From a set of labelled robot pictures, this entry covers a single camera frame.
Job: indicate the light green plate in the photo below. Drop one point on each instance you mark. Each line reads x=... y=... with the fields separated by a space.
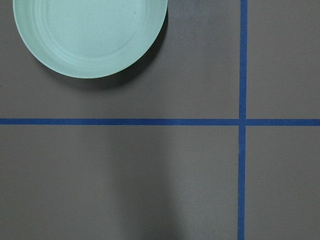
x=89 y=39

